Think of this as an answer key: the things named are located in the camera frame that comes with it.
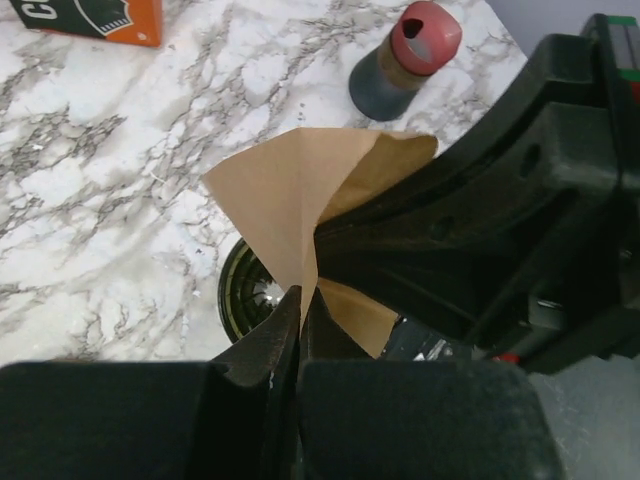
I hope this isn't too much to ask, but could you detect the orange coffee filter box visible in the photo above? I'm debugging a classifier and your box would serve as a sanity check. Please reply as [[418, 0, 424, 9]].
[[10, 0, 163, 47]]

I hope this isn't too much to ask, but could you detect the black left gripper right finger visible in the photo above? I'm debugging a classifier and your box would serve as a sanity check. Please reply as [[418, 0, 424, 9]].
[[298, 295, 565, 479]]

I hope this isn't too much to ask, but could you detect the brown paper coffee filter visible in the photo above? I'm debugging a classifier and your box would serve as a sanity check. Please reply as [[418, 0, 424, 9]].
[[203, 128, 438, 358]]

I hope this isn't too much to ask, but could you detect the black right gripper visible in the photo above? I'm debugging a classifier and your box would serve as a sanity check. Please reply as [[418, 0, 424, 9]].
[[316, 14, 639, 374]]

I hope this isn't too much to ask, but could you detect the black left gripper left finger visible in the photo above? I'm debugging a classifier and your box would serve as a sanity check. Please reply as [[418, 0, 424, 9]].
[[1, 286, 301, 479]]

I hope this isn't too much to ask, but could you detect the grey carafe with red lid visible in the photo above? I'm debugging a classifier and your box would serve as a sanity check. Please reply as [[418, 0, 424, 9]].
[[348, 1, 462, 122]]

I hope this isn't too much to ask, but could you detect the olive green glass dripper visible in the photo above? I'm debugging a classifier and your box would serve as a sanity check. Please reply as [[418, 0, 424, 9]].
[[217, 239, 284, 343]]

